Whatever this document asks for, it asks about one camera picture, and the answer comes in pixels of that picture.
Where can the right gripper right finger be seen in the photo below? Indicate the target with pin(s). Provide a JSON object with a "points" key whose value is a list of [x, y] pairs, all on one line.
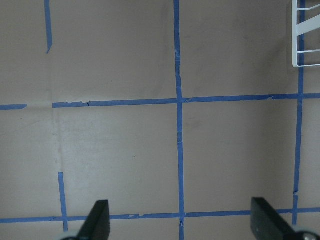
{"points": [[266, 223]]}

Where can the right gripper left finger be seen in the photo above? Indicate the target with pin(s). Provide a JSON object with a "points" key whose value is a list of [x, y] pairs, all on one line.
{"points": [[97, 225]]}

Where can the white wire cup rack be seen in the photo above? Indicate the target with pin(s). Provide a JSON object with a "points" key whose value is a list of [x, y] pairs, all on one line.
{"points": [[299, 29]]}

